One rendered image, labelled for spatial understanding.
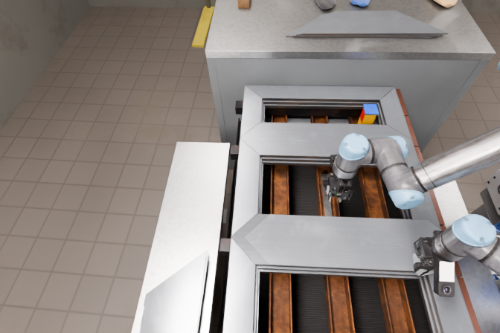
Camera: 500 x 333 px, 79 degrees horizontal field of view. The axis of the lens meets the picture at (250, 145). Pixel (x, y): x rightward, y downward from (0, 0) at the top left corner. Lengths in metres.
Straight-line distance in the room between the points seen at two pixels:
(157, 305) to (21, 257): 1.45
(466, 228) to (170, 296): 0.91
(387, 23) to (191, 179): 1.18
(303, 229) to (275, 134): 0.44
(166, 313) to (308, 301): 0.57
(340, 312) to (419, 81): 1.13
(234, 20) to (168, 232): 1.07
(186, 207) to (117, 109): 1.74
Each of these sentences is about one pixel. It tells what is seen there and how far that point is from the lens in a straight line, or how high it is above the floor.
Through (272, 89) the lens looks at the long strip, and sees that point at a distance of 1.55.
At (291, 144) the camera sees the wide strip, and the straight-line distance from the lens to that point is 1.33.
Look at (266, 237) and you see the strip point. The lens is 1.13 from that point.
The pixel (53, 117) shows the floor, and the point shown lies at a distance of 3.14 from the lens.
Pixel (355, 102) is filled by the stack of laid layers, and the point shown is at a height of 0.85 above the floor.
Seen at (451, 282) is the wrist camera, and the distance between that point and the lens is 1.07.
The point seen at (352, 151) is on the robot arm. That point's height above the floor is 1.23.
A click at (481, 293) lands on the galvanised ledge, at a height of 0.68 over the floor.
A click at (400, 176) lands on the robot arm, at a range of 0.91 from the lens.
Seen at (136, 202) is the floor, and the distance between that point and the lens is 2.31.
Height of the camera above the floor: 1.93
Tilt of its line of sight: 54 degrees down
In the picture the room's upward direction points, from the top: 3 degrees counter-clockwise
